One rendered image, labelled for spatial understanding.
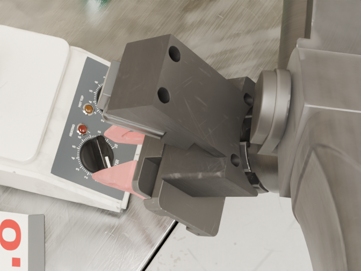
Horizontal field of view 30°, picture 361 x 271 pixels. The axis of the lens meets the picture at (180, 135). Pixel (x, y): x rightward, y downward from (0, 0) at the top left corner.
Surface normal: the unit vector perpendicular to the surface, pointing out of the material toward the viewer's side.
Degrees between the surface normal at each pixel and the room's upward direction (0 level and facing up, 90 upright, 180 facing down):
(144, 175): 49
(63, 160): 30
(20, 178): 90
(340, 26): 8
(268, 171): 66
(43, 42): 0
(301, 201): 86
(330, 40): 8
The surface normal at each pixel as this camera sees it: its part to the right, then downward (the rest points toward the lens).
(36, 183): -0.22, 0.90
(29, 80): 0.04, -0.36
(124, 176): -0.84, -0.36
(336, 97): 0.09, -0.75
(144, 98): -0.61, -0.41
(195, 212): 0.76, -0.07
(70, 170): 0.52, -0.20
